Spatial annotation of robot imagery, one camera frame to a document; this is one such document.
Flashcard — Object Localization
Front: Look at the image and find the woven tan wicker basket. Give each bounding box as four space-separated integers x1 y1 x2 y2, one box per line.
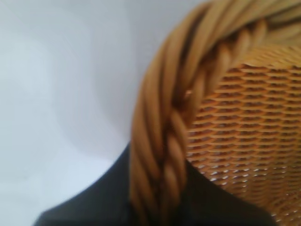
129 0 301 226

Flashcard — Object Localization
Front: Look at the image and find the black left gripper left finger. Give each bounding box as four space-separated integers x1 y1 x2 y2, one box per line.
35 143 132 226

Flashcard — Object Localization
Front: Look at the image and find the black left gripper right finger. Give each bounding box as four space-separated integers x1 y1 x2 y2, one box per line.
181 161 279 226

